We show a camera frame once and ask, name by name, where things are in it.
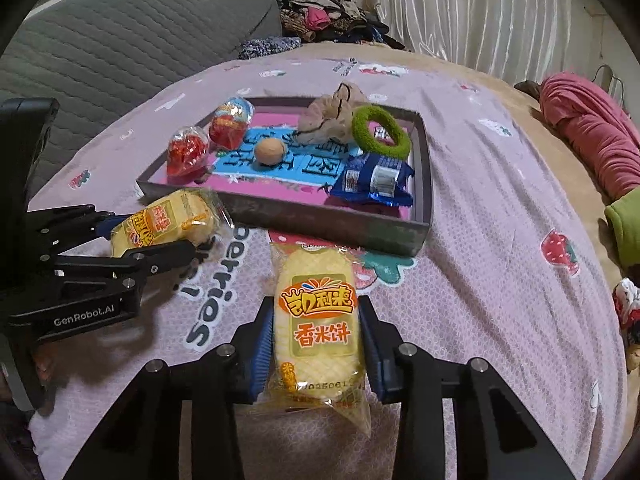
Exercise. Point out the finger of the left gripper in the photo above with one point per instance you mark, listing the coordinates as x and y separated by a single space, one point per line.
137 264
56 230

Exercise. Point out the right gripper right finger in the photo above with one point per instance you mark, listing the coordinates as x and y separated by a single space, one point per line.
496 436

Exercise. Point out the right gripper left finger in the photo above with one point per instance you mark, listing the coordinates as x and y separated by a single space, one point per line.
139 436

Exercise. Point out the yellow rice cracker pack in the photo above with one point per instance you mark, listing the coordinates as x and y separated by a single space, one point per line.
318 357
191 214

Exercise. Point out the clear red-filled surprise egg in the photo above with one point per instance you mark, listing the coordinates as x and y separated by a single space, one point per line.
187 152

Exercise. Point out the small tan ball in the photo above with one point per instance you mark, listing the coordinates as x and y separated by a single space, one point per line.
270 151

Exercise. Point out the blue snack packet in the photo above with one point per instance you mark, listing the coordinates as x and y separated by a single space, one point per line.
374 179

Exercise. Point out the pink strawberry print blanket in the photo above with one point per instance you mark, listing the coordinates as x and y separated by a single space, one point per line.
185 317

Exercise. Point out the grey quilted headboard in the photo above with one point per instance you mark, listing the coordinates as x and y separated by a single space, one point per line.
102 58

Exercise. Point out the red white patterned cloth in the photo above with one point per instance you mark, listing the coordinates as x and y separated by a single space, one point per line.
626 298

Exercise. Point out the pink and blue book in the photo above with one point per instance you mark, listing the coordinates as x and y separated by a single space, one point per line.
305 176

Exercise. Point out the green fleece cloth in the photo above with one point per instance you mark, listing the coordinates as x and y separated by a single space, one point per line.
623 216

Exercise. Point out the blue floral cloth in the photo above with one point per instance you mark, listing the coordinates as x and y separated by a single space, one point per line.
260 47

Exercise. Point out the pink quilt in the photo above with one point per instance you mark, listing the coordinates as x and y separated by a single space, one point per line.
597 129

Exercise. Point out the pile of clothes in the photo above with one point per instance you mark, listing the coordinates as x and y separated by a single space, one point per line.
342 21

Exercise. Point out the beige bed sheet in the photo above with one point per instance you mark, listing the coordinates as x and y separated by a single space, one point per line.
550 129

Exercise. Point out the white shiny curtain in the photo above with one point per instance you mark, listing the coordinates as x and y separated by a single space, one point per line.
512 40

